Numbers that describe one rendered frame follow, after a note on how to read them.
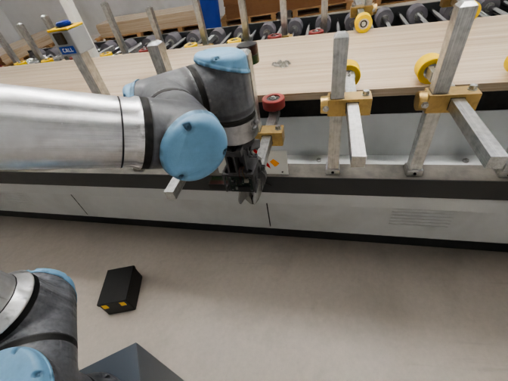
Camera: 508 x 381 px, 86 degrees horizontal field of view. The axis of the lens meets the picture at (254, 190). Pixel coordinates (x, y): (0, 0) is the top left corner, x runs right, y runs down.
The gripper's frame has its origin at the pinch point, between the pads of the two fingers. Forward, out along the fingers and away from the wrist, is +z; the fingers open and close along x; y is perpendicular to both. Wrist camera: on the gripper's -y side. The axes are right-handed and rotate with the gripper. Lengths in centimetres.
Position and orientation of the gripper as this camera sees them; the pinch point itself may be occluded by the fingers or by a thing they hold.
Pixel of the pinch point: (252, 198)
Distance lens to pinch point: 72.2
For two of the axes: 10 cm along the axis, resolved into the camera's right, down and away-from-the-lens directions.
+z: 1.4, 7.4, 6.6
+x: 9.7, 0.3, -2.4
